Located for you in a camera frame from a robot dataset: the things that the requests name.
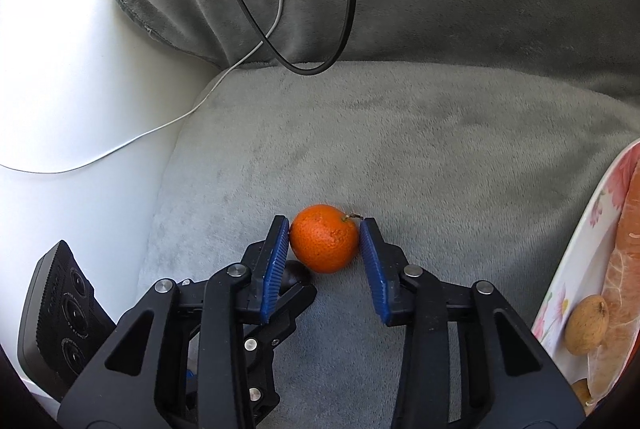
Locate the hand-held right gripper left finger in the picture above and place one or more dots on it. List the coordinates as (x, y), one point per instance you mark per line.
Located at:
(270, 269)

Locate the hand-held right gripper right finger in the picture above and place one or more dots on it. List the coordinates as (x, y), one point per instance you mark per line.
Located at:
(375, 269)

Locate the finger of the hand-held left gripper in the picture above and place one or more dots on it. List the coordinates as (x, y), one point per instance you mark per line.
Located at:
(260, 359)

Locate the tangerine with stem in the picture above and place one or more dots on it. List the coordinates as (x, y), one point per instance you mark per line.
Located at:
(324, 239)

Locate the white floral plate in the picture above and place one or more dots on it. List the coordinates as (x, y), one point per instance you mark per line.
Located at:
(590, 229)

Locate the peeled pomelo segment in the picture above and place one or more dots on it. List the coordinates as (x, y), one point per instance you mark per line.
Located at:
(622, 279)

